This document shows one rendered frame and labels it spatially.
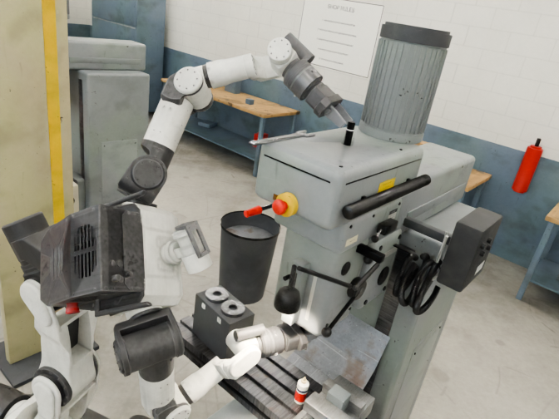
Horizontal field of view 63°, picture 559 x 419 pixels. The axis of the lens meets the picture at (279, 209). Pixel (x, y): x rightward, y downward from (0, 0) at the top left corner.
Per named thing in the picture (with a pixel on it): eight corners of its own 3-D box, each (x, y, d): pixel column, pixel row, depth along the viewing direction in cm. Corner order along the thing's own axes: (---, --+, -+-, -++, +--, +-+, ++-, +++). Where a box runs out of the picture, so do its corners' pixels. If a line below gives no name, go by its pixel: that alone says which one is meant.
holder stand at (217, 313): (224, 364, 171) (230, 322, 163) (191, 331, 185) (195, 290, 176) (249, 352, 179) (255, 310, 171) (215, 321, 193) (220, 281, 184)
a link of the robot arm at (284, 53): (288, 81, 119) (259, 51, 121) (290, 95, 130) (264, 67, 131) (319, 51, 119) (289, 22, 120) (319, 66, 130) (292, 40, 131)
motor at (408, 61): (403, 148, 131) (437, 29, 118) (346, 128, 142) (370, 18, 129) (432, 140, 145) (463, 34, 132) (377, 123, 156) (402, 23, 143)
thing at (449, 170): (372, 253, 140) (388, 194, 132) (314, 224, 152) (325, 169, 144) (463, 199, 198) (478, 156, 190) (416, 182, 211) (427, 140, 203)
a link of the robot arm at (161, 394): (154, 441, 124) (150, 394, 111) (134, 403, 132) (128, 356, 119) (191, 418, 130) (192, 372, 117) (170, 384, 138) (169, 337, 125)
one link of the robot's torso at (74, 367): (31, 402, 146) (7, 276, 129) (72, 367, 161) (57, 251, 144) (68, 418, 141) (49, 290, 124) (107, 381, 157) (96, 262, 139)
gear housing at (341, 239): (339, 258, 120) (347, 224, 116) (270, 221, 133) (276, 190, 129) (397, 226, 145) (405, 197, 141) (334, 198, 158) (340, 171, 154)
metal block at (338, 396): (338, 416, 147) (343, 402, 145) (324, 405, 150) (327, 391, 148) (347, 406, 151) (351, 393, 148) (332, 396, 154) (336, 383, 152)
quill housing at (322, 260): (319, 342, 137) (340, 251, 124) (267, 308, 148) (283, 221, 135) (352, 317, 151) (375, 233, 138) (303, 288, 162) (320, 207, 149)
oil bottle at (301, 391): (300, 406, 158) (305, 383, 154) (291, 400, 160) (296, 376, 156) (307, 401, 161) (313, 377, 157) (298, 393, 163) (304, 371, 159)
